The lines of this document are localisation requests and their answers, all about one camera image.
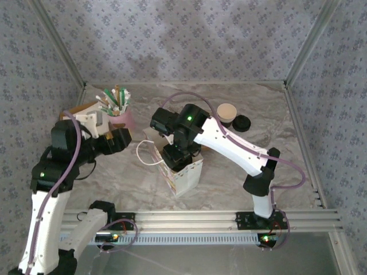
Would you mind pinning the white paper coffee cup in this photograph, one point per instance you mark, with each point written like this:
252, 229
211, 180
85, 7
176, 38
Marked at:
226, 113

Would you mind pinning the white paper takeout bag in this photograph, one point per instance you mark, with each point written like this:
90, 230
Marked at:
186, 183

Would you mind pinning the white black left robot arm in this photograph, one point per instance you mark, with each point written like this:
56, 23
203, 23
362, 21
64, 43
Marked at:
43, 223

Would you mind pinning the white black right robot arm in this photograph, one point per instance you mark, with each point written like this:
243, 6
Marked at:
229, 143

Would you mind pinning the pink straw holder cup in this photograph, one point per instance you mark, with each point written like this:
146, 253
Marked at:
126, 118

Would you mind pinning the white wrapped straw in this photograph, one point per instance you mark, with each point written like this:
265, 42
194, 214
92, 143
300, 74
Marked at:
103, 103
129, 97

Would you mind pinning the green white straw packet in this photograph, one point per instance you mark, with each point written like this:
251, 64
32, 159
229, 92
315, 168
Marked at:
124, 97
110, 98

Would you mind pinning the brown wooden stir stick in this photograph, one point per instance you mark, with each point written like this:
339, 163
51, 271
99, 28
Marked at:
117, 91

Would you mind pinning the black plastic cup lid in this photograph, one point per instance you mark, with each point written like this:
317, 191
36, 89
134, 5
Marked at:
242, 123

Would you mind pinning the small circuit board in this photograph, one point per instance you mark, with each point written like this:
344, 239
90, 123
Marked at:
107, 237
268, 238

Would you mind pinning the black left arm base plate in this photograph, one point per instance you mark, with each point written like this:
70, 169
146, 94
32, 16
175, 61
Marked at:
129, 219

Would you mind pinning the aluminium mounting rail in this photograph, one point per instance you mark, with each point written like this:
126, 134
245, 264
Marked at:
186, 220

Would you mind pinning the aluminium corner post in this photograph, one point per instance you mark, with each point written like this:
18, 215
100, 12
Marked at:
57, 43
312, 43

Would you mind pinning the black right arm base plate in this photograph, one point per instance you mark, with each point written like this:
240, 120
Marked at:
243, 220

